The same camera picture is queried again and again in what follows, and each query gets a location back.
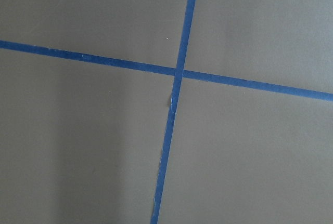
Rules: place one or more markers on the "blue tape strip crosswise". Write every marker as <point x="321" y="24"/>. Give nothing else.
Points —
<point x="132" y="65"/>

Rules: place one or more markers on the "blue tape strip lengthwise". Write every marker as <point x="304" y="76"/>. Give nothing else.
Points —
<point x="175" y="93"/>

